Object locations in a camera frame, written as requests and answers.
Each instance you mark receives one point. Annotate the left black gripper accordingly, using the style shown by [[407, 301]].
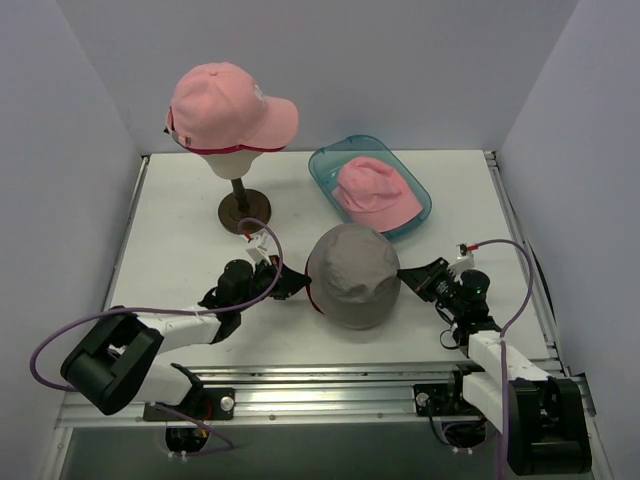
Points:
[[279, 280]]

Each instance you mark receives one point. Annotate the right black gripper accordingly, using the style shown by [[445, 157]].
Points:
[[426, 277]]

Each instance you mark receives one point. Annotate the grey bucket hat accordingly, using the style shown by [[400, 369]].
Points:
[[354, 276]]

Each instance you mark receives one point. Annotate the magenta baseball cap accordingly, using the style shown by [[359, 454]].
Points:
[[228, 150]]

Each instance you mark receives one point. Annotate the light pink cap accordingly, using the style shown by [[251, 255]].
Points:
[[219, 105]]

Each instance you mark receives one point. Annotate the dark red cap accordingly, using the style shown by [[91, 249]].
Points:
[[308, 289]]

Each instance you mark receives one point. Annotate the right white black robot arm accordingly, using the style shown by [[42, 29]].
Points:
[[539, 416]]

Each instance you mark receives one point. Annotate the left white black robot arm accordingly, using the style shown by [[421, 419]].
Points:
[[116, 362]]

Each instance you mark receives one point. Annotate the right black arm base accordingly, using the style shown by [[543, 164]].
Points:
[[454, 422]]

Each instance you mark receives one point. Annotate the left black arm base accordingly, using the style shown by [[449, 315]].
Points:
[[198, 410]]

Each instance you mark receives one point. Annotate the dark round mannequin stand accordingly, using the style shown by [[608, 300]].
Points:
[[243, 203]]

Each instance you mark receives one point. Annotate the teal transparent plastic tray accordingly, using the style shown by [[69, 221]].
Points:
[[325, 163]]

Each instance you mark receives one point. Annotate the cream fabric mannequin head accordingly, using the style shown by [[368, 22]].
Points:
[[231, 166]]

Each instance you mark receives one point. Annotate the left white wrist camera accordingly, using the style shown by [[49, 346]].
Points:
[[258, 247]]

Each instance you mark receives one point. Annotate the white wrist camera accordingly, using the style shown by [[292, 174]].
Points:
[[258, 247], [465, 257]]

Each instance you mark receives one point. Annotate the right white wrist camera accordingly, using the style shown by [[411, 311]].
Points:
[[465, 257]]

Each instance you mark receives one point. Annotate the aluminium front rail frame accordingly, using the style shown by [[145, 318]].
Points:
[[301, 391]]

